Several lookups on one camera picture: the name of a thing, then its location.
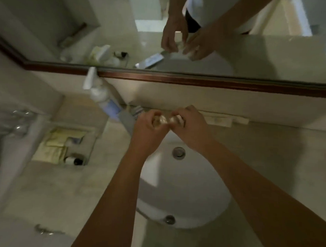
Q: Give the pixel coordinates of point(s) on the chrome faucet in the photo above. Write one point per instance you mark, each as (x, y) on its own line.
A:
(127, 120)

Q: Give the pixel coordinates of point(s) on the clear drinking glass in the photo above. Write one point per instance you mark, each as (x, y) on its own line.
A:
(22, 115)
(22, 130)

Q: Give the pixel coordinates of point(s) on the pale yellow amenity packet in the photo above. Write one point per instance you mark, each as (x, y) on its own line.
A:
(48, 153)
(59, 137)

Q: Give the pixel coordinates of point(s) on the beige amenity tray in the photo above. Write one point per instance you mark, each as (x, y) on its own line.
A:
(91, 141)

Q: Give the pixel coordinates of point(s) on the white pump bottle blue label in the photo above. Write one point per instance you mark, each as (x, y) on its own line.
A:
(101, 94)

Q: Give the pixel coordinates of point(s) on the person's left fingers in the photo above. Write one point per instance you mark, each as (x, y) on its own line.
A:
(152, 119)

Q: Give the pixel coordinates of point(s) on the chrome sink drain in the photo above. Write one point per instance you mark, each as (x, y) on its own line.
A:
(178, 153)

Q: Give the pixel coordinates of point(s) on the person's right fingers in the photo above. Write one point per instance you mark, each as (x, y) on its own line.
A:
(188, 115)

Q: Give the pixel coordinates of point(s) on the chrome overflow hole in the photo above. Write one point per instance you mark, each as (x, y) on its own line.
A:
(169, 219)

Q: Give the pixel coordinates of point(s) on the person's left hand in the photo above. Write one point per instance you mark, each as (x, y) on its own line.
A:
(146, 137)

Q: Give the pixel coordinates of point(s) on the small clear bottle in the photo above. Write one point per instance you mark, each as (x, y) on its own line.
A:
(163, 120)

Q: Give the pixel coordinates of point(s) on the white sink basin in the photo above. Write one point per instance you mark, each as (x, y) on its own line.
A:
(187, 187)

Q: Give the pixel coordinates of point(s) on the wood framed wall mirror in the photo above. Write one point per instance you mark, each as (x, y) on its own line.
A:
(144, 38)

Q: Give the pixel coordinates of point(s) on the person's right hand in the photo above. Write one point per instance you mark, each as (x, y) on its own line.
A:
(194, 131)

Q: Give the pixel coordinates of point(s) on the person's right forearm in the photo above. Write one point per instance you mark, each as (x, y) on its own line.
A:
(261, 202)

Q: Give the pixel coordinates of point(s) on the person's left forearm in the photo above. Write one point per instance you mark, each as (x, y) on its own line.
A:
(115, 200)

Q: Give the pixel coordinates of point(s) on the small bottle black cap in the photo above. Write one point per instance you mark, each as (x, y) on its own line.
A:
(74, 161)

